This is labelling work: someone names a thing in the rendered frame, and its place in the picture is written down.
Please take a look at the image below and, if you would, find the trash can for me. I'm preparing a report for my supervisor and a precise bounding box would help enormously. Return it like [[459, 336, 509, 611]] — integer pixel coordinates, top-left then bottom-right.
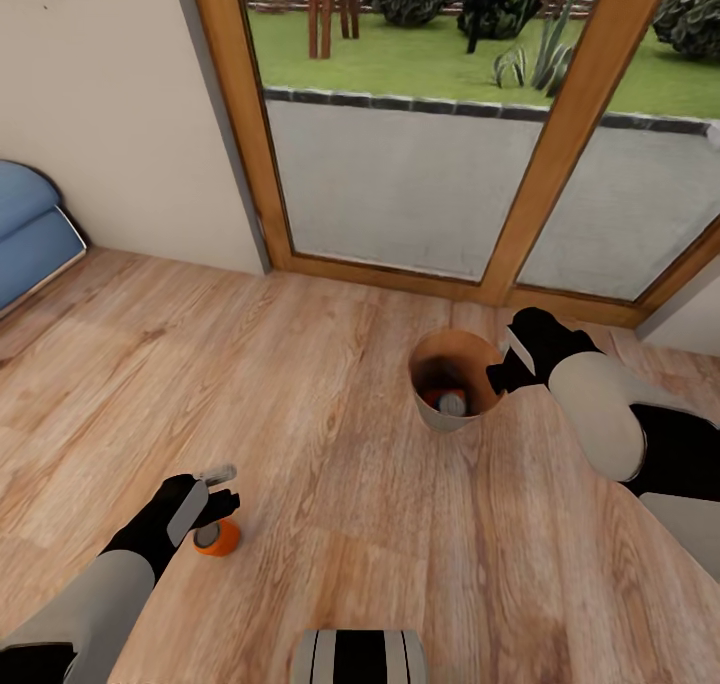
[[407, 329, 509, 433]]

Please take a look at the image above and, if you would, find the can of soda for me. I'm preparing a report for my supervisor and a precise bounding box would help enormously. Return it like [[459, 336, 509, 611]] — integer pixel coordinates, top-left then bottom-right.
[[193, 517, 240, 557], [421, 389, 469, 411], [432, 392, 467, 417]]

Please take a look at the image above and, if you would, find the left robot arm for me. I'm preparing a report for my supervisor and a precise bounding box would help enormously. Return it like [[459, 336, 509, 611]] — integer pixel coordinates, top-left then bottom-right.
[[0, 464, 240, 684]]

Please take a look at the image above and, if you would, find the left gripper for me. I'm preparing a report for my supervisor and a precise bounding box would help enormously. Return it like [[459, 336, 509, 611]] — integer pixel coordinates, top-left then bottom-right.
[[190, 488, 240, 531]]

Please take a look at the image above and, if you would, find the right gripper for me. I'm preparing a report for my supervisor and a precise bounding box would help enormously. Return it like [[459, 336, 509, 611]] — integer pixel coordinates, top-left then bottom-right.
[[486, 358, 544, 394]]

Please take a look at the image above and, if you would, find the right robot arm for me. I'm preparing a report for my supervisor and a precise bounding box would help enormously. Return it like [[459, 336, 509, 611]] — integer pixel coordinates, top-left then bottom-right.
[[486, 308, 720, 586]]

